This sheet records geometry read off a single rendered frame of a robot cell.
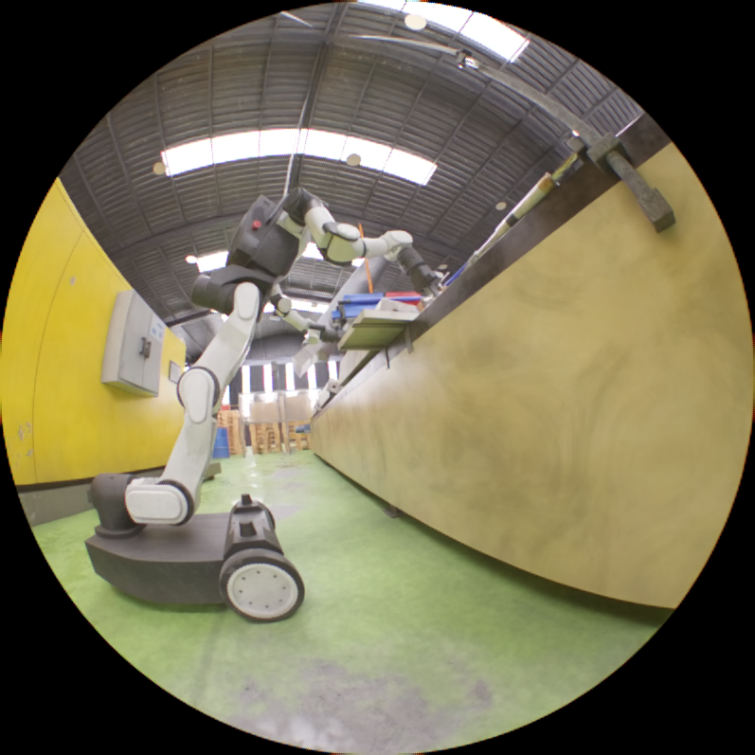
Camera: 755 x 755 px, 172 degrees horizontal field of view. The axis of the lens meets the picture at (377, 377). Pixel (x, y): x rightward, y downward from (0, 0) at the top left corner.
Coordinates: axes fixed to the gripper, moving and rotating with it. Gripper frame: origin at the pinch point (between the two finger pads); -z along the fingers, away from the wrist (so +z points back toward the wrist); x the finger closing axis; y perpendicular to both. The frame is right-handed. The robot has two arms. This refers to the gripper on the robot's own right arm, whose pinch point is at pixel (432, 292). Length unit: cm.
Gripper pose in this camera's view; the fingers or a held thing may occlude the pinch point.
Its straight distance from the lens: 94.5
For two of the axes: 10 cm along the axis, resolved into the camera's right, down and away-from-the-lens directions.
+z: -5.2, -8.5, 0.3
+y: -7.9, 4.7, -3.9
